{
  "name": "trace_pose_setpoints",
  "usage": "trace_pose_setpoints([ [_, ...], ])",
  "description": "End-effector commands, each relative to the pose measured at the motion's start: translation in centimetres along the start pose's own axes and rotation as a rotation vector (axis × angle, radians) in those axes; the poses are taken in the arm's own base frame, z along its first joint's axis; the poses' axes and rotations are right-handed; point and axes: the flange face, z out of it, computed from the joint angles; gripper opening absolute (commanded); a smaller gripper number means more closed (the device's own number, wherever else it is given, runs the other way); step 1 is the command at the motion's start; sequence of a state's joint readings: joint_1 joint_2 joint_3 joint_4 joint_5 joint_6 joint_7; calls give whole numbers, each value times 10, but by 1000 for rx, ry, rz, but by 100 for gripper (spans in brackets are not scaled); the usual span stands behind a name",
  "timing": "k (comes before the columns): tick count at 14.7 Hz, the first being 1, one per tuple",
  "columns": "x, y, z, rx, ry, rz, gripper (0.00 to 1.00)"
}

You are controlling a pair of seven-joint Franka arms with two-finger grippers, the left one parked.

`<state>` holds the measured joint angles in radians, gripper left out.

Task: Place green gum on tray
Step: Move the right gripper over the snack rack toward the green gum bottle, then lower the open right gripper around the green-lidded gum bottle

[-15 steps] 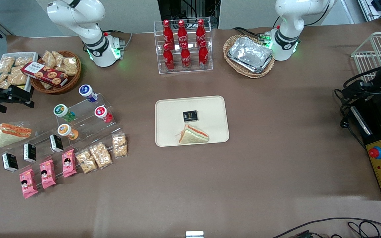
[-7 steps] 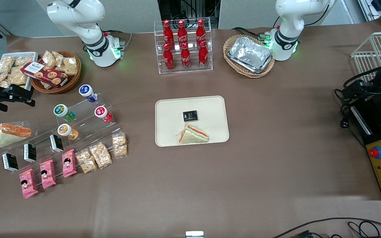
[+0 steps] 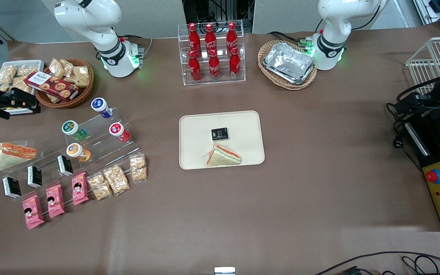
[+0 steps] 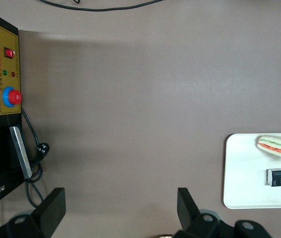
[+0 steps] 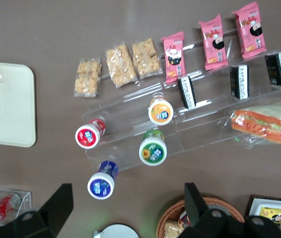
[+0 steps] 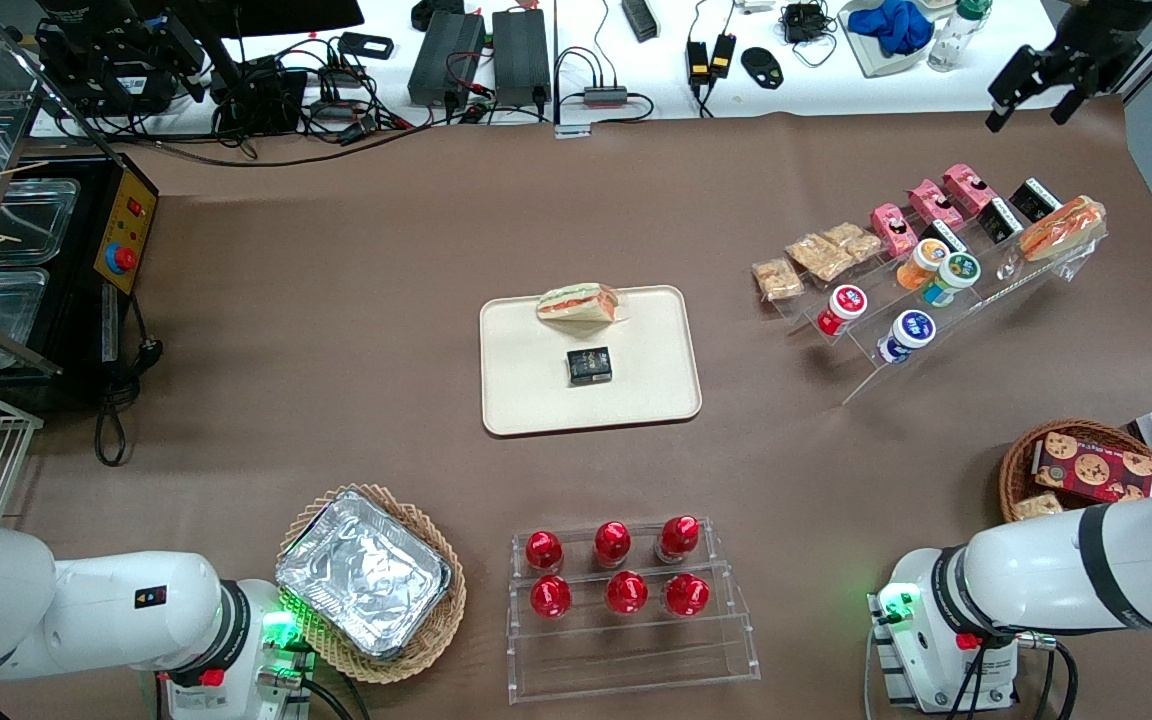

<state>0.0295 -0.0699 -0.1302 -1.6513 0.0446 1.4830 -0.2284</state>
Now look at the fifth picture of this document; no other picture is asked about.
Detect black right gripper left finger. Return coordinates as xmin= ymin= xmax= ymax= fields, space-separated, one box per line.
xmin=0 ymin=182 xmax=74 ymax=238

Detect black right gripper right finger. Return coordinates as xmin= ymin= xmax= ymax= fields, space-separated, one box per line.
xmin=177 ymin=182 xmax=248 ymax=238

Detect green yogurt cup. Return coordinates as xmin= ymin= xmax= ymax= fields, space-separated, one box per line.
xmin=138 ymin=128 xmax=168 ymax=166

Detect blue gum bottle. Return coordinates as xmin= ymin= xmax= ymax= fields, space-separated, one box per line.
xmin=87 ymin=160 xmax=120 ymax=200

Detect white rectangular snack tray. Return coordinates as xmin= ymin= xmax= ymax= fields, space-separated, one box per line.
xmin=245 ymin=194 xmax=281 ymax=238

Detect red gum bottle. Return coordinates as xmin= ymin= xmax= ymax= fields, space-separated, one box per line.
xmin=75 ymin=118 xmax=107 ymax=149

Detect orange gum bottle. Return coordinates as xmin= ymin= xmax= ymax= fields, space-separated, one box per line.
xmin=148 ymin=92 xmax=174 ymax=125

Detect cream plastic serving tray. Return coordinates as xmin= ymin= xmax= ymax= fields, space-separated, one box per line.
xmin=0 ymin=60 xmax=37 ymax=148

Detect dark red cookie box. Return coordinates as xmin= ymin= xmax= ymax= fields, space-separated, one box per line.
xmin=179 ymin=213 xmax=193 ymax=229

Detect round wicker snack basket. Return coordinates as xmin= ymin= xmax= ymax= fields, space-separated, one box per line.
xmin=156 ymin=196 xmax=245 ymax=238

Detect clear acrylic bottle rack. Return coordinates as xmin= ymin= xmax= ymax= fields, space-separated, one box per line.
xmin=0 ymin=185 xmax=32 ymax=225

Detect yellow snack packet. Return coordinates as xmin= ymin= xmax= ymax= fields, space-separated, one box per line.
xmin=258 ymin=206 xmax=281 ymax=224

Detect clear acrylic tiered display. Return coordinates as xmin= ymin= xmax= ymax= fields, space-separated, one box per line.
xmin=81 ymin=24 xmax=281 ymax=172

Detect black white rice ball pack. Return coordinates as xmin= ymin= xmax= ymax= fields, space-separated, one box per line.
xmin=229 ymin=64 xmax=250 ymax=101
xmin=176 ymin=75 xmax=197 ymax=110
xmin=264 ymin=50 xmax=281 ymax=88

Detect pink cartoon snack packet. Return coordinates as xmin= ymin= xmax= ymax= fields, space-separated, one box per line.
xmin=161 ymin=31 xmax=188 ymax=85
xmin=231 ymin=1 xmax=268 ymax=60
xmin=198 ymin=13 xmax=230 ymax=71

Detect nut bar packets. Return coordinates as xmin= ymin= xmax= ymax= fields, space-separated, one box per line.
xmin=105 ymin=44 xmax=139 ymax=89

